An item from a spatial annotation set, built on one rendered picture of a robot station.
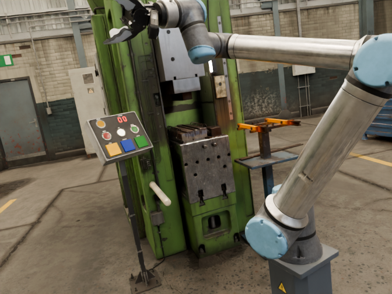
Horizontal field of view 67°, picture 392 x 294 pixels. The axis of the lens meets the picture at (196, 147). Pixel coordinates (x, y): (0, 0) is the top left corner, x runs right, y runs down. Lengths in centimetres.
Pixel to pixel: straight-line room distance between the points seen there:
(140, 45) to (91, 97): 529
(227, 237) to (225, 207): 25
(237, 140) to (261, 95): 626
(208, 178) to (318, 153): 143
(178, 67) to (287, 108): 712
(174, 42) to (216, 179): 103
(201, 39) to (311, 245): 84
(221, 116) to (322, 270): 148
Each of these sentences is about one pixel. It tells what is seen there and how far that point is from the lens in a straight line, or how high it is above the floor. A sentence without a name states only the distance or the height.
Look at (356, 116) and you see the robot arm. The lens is 84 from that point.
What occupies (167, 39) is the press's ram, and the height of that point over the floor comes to 163.
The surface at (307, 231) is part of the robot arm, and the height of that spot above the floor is 72.
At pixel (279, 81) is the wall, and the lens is 895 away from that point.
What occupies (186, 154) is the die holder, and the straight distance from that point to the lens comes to 213.
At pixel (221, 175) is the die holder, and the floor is 62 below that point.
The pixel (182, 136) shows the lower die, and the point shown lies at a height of 96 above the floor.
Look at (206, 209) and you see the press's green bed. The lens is 229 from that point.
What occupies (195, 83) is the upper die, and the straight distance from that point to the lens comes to 219.
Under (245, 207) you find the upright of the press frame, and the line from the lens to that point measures 270.
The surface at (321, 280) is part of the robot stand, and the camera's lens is 133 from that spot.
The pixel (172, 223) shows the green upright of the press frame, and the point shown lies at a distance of 246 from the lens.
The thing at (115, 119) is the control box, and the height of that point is 117.
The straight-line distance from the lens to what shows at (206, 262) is 241.
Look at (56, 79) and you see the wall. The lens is 828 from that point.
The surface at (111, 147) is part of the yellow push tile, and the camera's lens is 183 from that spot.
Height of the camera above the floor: 130
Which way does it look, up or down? 11 degrees down
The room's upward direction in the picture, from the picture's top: 9 degrees counter-clockwise
